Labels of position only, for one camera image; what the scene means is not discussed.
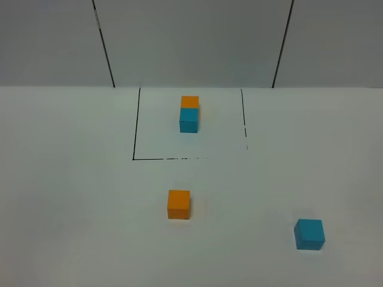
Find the orange wooden cube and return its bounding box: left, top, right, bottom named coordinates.
left=167, top=190, right=191, bottom=220

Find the blue wooden cube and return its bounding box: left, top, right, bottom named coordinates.
left=294, top=219, right=326, bottom=251

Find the blue template block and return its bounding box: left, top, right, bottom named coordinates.
left=179, top=108, right=199, bottom=133

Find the orange template block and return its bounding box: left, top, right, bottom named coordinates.
left=181, top=96, right=199, bottom=109

